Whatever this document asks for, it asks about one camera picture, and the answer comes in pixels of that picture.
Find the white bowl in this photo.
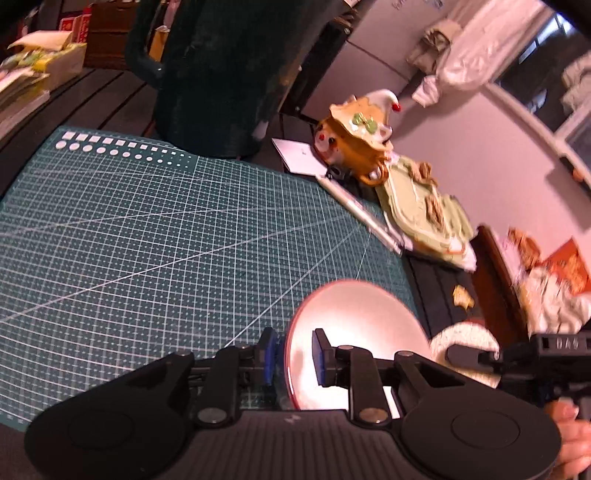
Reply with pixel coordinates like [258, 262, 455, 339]
[284, 279, 432, 411]

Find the green container lid stack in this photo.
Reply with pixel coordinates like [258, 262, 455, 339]
[376, 154, 476, 268]

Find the white curtain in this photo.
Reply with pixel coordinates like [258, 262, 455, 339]
[411, 0, 555, 107]

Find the dark green electric kettle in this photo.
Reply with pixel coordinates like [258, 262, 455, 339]
[124, 0, 345, 160]

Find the white pen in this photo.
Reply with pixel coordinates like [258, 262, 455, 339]
[316, 175, 398, 245]

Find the white fluffy cloth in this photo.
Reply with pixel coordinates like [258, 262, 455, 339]
[429, 322, 502, 388]

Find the orange bear ceramic pot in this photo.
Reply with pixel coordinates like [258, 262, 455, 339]
[314, 89, 402, 186]

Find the person's right hand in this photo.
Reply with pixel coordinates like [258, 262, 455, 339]
[544, 401, 591, 467]

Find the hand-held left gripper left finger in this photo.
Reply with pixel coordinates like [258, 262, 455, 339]
[90, 329, 278, 428]

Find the beige tote bag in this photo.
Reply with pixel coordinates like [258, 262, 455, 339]
[406, 21, 462, 75]

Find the green cutting mat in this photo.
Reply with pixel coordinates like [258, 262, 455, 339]
[0, 127, 419, 432]

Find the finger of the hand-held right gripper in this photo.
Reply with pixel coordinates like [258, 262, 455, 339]
[445, 344, 502, 370]

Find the beige cloth piece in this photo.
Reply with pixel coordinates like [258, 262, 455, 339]
[427, 194, 446, 227]
[411, 161, 437, 185]

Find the red box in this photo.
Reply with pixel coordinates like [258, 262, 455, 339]
[59, 2, 93, 44]

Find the silver pen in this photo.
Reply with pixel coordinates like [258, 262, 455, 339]
[351, 194, 406, 252]

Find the grey refrigerator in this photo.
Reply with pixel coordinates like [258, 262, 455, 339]
[300, 0, 444, 130]

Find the brown plush toy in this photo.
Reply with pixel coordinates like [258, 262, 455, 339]
[508, 228, 541, 268]

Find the brown wooden cabinet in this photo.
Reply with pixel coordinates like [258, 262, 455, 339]
[473, 224, 532, 342]

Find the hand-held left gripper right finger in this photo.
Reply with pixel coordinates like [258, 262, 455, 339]
[311, 329, 520, 428]

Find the window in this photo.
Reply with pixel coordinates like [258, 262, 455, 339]
[494, 14, 591, 167]

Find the orange snack bag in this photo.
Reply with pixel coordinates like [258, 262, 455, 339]
[540, 237, 591, 296]

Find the white clothing pile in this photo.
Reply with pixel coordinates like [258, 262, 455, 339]
[522, 268, 591, 333]

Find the white paper card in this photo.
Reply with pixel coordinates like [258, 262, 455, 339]
[271, 137, 329, 177]

